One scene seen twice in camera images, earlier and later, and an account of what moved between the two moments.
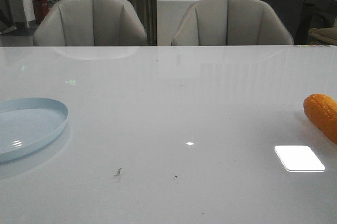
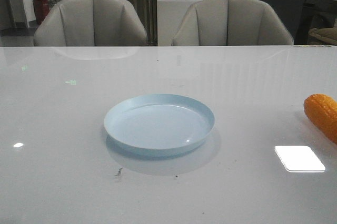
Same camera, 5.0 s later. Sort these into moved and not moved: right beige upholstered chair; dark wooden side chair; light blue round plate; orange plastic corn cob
Moved: light blue round plate
Not moved: dark wooden side chair; orange plastic corn cob; right beige upholstered chair
